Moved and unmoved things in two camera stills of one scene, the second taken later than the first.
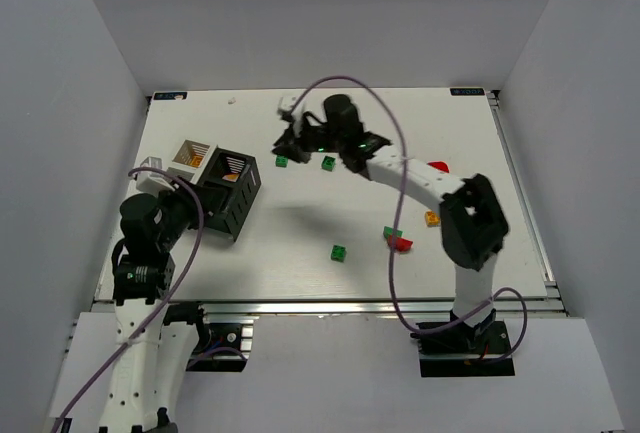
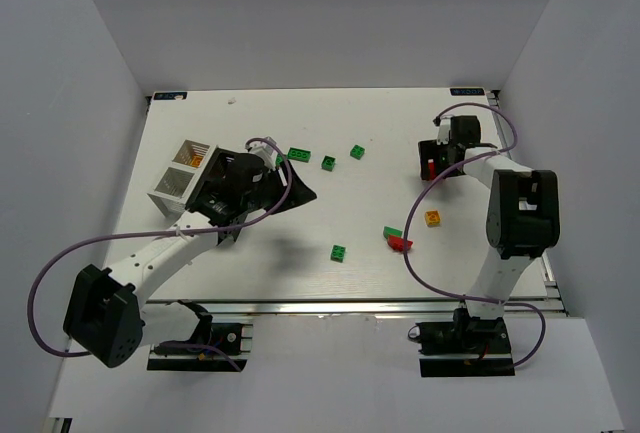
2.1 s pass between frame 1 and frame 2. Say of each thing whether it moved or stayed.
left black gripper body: moved
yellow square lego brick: stayed
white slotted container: stayed
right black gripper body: moved
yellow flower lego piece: stayed
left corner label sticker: stayed
